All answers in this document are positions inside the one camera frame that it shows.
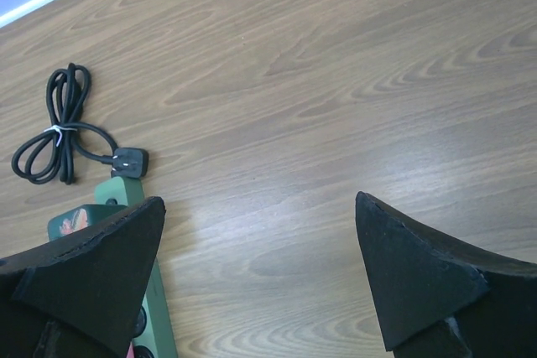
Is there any green power strip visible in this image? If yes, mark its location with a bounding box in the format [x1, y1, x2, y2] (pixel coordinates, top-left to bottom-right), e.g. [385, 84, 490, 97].
[95, 176, 178, 357]

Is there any dark green dragon adapter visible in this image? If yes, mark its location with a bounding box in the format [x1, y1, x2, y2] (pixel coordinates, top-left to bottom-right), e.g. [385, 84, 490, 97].
[47, 204, 126, 241]

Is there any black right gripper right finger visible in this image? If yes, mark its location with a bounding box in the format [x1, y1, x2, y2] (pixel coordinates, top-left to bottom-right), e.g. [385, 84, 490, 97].
[355, 192, 536, 357]

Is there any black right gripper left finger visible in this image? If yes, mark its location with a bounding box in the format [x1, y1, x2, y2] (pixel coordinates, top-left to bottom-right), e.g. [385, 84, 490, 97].
[1, 196, 165, 357]

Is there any pink square socket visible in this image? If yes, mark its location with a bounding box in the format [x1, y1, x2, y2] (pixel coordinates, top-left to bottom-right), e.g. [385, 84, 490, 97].
[126, 344, 135, 358]

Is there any black power strip cable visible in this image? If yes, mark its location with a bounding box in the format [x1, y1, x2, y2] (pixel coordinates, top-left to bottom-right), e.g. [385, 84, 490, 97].
[11, 62, 150, 186]

